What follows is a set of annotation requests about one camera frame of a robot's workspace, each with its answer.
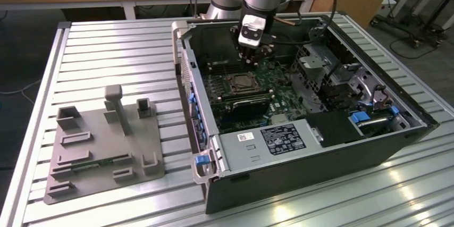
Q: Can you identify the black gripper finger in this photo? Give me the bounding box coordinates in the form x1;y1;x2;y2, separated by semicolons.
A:
251;34;276;65
228;26;254;65

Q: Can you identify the silver CPU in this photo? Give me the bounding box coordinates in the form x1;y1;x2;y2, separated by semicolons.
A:
234;76;256;90

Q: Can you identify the black RAM slot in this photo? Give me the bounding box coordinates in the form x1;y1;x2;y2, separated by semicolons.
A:
207;61;244;68
208;66;256;73
207;64;248;71
208;69;258;77

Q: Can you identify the CPU socket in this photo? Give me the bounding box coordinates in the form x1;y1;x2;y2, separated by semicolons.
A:
226;72;264;94

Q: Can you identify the silver metal drive cage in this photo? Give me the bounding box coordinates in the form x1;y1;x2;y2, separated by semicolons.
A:
292;26;359;112

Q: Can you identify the green RAM stick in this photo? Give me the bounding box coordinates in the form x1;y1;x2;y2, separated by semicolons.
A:
69;158;116;172
211;91;271;105

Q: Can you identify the green motherboard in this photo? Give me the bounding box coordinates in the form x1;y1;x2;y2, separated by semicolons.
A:
202;59;308;134

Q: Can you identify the black graphics card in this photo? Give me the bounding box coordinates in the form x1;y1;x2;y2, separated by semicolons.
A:
224;97;271;124

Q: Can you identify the black plastic shroud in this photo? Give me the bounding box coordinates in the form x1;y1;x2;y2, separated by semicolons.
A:
304;110;367;148

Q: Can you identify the blue drive latch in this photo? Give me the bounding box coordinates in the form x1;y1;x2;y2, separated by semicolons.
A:
348;111;370;126

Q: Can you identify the silver power supply unit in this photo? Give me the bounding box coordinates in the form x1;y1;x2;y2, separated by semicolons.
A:
215;119;324;172

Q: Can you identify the blue case latch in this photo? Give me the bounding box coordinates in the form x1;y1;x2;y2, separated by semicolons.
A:
195;154;211;169

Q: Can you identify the black PC case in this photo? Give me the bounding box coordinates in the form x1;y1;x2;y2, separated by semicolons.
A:
171;11;441;216

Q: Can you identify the grey parts rack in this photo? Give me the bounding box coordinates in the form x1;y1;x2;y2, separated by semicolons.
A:
41;84;167;206

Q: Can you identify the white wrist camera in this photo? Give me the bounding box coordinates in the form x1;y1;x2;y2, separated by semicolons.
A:
236;15;267;49

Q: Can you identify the white metal frame cart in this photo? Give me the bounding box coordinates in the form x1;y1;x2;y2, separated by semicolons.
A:
368;0;454;49

